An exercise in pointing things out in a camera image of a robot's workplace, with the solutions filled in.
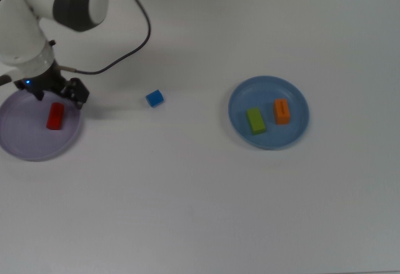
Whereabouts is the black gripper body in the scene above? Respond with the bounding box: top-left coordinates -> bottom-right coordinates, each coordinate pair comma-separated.
14,63 -> 69,96

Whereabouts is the red block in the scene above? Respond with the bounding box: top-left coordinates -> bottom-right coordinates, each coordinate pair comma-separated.
46,102 -> 65,130

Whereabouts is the blue block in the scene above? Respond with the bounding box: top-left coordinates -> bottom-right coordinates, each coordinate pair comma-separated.
145,89 -> 165,109

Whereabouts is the green block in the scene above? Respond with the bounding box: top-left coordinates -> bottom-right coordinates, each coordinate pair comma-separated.
246,106 -> 267,136

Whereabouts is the orange block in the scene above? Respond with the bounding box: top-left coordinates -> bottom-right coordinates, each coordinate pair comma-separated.
273,98 -> 291,125

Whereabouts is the lilac plastic plate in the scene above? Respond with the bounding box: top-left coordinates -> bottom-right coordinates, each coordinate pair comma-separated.
0,89 -> 83,162

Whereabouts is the blue plastic plate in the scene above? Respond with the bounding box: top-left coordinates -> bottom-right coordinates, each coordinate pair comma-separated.
227,75 -> 311,151

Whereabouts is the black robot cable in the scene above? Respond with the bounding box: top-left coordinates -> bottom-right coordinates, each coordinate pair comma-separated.
55,0 -> 152,75

